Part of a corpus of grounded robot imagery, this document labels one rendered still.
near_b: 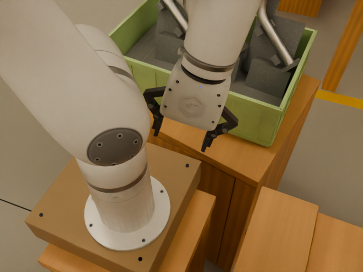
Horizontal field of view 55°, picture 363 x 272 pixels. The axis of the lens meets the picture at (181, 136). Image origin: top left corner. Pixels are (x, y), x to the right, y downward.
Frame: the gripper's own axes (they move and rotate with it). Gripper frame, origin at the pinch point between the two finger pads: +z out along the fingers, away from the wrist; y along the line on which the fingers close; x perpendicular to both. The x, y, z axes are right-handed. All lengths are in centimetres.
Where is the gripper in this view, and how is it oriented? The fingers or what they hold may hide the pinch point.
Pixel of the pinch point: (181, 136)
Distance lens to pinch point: 65.1
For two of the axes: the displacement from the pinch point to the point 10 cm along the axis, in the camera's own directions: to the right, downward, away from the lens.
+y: 9.5, 3.1, 0.1
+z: -2.4, 6.9, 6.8
